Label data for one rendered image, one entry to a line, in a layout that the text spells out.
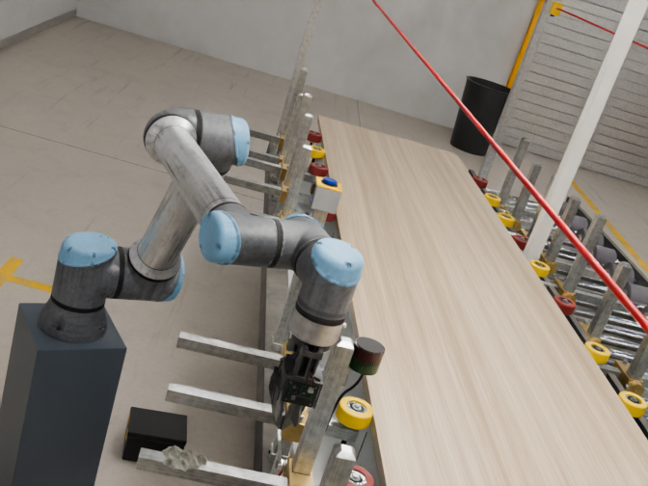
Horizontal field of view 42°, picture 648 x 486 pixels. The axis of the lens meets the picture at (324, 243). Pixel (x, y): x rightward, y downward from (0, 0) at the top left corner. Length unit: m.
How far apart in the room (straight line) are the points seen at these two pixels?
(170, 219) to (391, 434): 0.79
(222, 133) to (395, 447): 0.80
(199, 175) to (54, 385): 1.03
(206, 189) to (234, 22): 7.96
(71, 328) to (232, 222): 1.08
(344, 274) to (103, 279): 1.12
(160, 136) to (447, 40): 7.83
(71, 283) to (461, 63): 7.63
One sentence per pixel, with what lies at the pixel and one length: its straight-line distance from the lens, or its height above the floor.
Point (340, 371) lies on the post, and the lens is 1.60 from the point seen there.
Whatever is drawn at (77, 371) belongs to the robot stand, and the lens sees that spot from 2.47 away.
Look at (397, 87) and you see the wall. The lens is 9.59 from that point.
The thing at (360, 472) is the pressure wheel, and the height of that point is 0.90.
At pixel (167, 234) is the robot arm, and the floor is 1.00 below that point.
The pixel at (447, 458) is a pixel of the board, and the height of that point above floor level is 0.90.
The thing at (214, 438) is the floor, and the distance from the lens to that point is 3.24.
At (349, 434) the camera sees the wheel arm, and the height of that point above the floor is 0.84.
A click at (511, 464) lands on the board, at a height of 0.90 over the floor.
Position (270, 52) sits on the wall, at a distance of 9.51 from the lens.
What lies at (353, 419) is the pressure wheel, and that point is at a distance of 1.89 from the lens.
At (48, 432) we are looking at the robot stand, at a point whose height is 0.32.
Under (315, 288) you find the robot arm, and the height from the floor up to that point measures 1.31.
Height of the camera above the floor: 1.89
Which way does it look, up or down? 21 degrees down
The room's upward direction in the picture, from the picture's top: 18 degrees clockwise
